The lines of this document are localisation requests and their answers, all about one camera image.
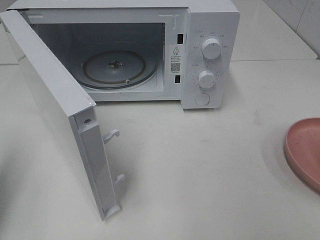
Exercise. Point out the round white door button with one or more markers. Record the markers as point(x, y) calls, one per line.
point(202, 99)

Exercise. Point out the white microwave door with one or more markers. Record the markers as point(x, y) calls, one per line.
point(68, 111)

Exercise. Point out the white microwave oven body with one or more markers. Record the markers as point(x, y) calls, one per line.
point(75, 30)

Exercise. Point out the white warning label sticker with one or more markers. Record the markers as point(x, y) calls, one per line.
point(176, 53)

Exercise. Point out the pink round plate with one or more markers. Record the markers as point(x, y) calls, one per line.
point(302, 150)

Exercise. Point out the white timer knob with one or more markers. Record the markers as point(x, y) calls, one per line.
point(206, 79)

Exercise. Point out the upper white power knob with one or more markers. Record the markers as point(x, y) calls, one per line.
point(211, 47)

